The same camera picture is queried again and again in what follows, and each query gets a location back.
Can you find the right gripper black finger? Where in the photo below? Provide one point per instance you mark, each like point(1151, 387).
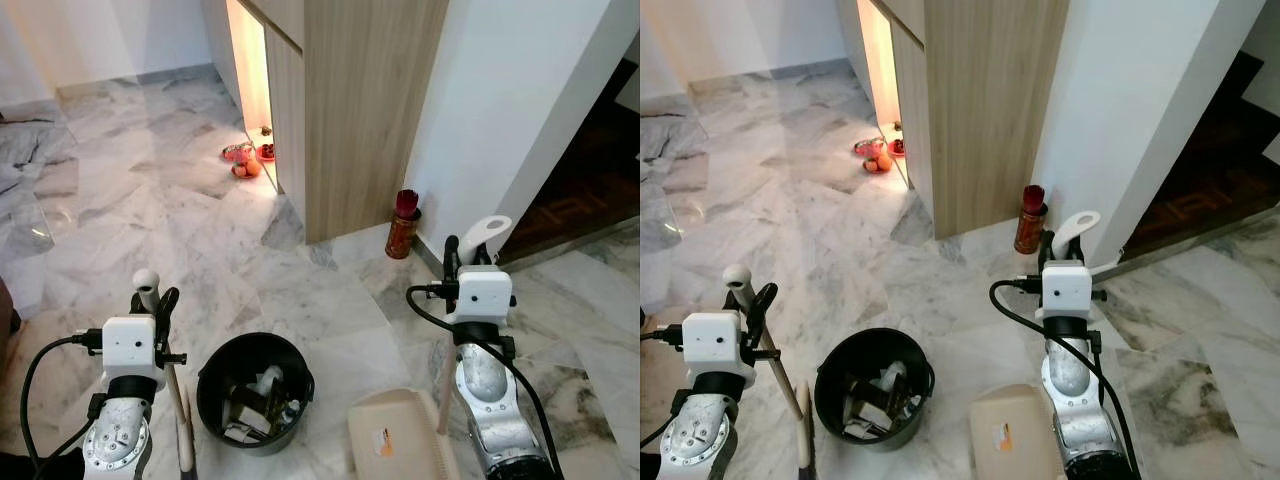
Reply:
point(452, 255)
point(1048, 250)

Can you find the tall wood grain cabinet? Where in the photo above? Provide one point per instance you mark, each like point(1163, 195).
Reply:
point(370, 100)
point(990, 100)

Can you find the plate of oranges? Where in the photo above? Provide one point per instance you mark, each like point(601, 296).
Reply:
point(879, 163)
point(246, 168)

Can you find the red offering pile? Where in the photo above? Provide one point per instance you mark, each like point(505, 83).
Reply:
point(868, 149)
point(236, 154)

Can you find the white crumpled rubbish piece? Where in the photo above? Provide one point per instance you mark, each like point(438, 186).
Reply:
point(270, 380)
point(893, 376)

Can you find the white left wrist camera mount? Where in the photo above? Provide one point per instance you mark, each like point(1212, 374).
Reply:
point(130, 345)
point(715, 345)

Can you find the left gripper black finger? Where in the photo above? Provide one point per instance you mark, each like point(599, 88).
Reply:
point(168, 305)
point(764, 303)

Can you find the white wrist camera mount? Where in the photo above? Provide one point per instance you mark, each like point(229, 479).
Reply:
point(482, 295)
point(1066, 292)
point(715, 345)
point(130, 345)

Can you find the black plastic bucket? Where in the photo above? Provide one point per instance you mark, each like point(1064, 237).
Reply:
point(832, 390)
point(215, 395)

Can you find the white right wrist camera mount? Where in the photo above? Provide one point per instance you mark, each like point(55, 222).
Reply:
point(1066, 292)
point(482, 295)

